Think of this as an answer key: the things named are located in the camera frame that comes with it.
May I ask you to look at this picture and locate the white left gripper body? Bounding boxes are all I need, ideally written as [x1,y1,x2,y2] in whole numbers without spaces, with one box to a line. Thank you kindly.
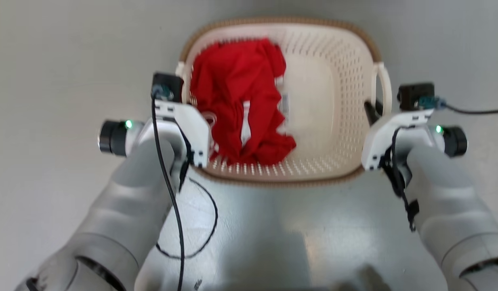
[153,99,212,169]

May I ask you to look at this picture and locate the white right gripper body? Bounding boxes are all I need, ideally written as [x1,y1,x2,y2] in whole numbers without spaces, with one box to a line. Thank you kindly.
[361,109,435,171]

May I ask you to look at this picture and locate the cream plastic laundry basket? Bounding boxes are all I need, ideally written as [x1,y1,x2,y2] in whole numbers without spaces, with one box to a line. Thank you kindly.
[175,17,393,188]

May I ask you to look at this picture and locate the red garment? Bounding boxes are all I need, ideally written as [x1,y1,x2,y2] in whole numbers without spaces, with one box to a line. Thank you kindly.
[189,38,297,167]

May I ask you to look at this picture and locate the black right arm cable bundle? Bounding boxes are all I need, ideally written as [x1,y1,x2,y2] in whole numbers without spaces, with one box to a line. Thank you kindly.
[379,125,420,233]

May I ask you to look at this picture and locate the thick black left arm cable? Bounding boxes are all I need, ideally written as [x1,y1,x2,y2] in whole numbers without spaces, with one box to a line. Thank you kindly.
[151,92,186,291]

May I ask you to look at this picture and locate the black right camera cable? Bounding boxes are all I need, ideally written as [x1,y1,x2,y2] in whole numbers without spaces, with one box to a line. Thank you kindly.
[434,97,498,115]

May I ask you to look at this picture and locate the thin black looped cable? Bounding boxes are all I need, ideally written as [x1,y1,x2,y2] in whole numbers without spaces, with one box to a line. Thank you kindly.
[155,177,219,259]

